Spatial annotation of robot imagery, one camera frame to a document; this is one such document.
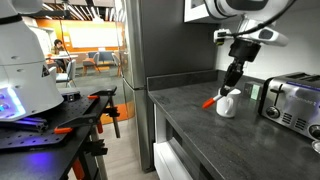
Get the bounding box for aluminium extrusion bar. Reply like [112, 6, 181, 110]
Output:
[0, 116, 50, 133]

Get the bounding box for white lower cabinet drawers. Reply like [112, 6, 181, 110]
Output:
[152, 104, 201, 180]

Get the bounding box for black bar clamp orange handle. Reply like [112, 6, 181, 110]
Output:
[53, 112, 108, 136]
[87, 86, 122, 139]

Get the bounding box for stainless steel refrigerator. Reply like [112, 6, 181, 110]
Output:
[114, 0, 221, 174]

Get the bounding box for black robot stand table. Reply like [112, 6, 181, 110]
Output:
[0, 85, 118, 180]

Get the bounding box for white ceramic mug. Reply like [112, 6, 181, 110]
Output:
[215, 87, 242, 119]

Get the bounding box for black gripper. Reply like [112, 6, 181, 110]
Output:
[218, 37, 262, 98]

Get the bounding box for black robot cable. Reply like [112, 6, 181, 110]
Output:
[229, 0, 298, 38]

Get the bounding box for white marker with red cap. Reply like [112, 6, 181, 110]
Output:
[201, 94, 224, 110]

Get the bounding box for grey blue chair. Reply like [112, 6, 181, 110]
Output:
[54, 59, 77, 89]

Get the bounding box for seated person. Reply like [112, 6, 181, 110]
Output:
[49, 38, 70, 73]

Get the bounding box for white round table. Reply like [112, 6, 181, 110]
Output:
[49, 54, 80, 61]

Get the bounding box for stainless steel toaster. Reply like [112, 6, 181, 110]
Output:
[258, 71, 320, 141]

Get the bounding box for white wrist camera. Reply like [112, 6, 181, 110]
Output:
[213, 28, 233, 46]

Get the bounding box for white wall board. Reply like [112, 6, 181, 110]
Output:
[67, 27, 120, 49]

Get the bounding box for white upper cabinet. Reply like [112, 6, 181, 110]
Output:
[183, 0, 320, 24]

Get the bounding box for small black box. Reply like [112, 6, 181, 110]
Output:
[61, 91, 82, 103]

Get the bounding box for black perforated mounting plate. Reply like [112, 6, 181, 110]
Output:
[0, 94, 102, 151]

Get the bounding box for blue chair wooden legs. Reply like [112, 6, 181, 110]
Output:
[111, 52, 122, 79]
[81, 51, 101, 77]

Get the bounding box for small green box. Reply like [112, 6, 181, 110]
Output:
[242, 80, 265, 102]

